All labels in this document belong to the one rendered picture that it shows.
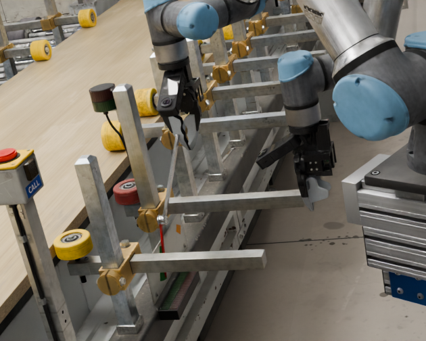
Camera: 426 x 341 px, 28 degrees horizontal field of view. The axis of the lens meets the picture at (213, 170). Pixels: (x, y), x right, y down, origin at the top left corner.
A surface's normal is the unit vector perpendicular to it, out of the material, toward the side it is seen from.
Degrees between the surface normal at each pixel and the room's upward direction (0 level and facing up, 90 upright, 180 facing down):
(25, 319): 90
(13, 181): 90
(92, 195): 90
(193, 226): 0
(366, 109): 96
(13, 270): 0
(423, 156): 73
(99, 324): 0
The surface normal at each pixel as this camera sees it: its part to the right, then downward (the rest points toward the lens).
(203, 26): 0.59, 0.21
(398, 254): -0.66, 0.40
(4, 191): -0.26, 0.42
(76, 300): 0.95, -0.07
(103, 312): -0.19, -0.90
